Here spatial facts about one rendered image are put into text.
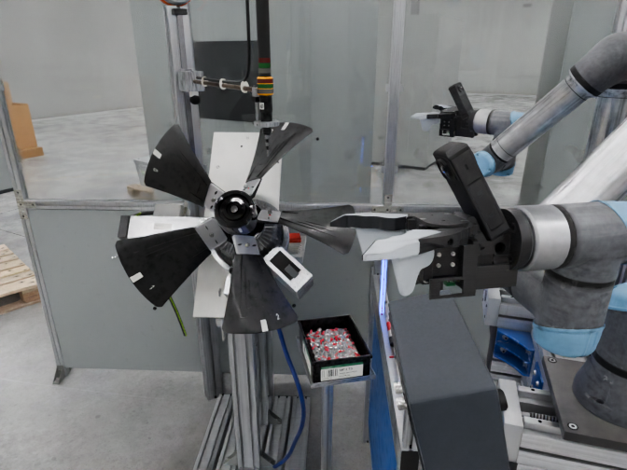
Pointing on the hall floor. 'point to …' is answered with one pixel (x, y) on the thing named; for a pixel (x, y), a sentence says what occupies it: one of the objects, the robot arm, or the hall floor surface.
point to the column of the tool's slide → (212, 373)
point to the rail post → (369, 380)
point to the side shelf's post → (270, 364)
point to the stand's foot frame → (217, 438)
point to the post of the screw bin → (327, 427)
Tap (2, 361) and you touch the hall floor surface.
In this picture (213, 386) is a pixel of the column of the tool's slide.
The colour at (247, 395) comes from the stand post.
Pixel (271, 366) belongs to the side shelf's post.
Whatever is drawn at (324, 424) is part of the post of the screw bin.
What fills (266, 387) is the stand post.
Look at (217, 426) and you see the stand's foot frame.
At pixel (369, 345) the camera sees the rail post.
